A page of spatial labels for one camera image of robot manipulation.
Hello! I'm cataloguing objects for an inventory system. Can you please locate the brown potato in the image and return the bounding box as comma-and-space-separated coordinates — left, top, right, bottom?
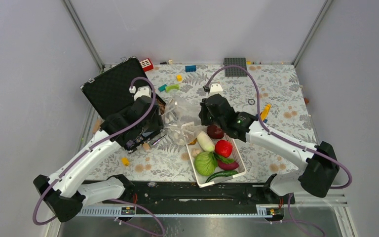
188, 138, 197, 145

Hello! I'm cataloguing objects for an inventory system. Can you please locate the red white toy block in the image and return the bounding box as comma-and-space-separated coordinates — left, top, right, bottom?
140, 58, 154, 72

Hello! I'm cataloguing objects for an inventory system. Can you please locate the white perforated plastic basket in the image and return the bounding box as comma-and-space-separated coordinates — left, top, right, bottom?
186, 134, 247, 188

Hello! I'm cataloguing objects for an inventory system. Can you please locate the red tomato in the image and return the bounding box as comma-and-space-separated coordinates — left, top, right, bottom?
215, 140, 233, 158

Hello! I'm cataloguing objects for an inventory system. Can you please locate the white radish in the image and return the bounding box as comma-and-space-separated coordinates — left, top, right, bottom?
197, 131, 215, 152

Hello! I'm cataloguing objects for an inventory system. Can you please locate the garlic bulb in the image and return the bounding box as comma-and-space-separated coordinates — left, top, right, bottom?
191, 149, 203, 158

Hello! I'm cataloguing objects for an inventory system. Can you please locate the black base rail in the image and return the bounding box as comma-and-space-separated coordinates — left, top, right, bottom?
115, 174, 295, 215

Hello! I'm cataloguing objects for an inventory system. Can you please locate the green chili pepper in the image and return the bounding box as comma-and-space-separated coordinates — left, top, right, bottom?
205, 170, 238, 183

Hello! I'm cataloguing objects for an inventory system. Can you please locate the green curved block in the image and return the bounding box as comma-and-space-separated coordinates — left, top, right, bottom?
165, 84, 180, 93

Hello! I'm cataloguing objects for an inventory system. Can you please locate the green leafy vegetable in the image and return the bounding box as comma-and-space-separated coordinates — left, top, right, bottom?
212, 152, 234, 164

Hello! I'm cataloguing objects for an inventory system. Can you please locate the yellow blue toy vehicle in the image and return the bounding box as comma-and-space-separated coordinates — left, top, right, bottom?
256, 104, 271, 123

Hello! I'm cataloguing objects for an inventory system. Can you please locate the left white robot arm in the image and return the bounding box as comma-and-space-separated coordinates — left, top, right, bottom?
33, 95, 166, 225

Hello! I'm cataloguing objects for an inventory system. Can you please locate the blue lego brick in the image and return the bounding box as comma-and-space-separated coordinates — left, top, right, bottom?
185, 65, 196, 73

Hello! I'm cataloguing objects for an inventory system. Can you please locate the purple sweet potato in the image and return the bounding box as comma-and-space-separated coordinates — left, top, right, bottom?
218, 161, 239, 170

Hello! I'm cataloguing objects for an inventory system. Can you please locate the black open case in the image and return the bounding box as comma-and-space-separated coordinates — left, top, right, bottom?
80, 56, 152, 121

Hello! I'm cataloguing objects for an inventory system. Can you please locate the clear zip top bag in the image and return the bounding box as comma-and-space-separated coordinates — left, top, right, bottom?
162, 96, 206, 146

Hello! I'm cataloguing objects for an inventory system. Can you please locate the teal block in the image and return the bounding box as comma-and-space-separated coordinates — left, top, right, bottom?
158, 84, 167, 92

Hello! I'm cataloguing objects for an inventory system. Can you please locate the green cabbage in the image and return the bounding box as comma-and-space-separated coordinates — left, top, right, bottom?
194, 152, 218, 176

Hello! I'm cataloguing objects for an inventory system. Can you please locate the grey lego baseplate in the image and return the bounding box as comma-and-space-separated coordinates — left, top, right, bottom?
223, 57, 247, 77

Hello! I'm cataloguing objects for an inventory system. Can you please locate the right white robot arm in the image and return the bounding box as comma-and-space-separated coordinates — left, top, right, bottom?
199, 94, 340, 203

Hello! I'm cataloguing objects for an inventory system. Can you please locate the yellow small toy piece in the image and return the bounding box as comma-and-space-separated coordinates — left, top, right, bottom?
121, 157, 130, 166

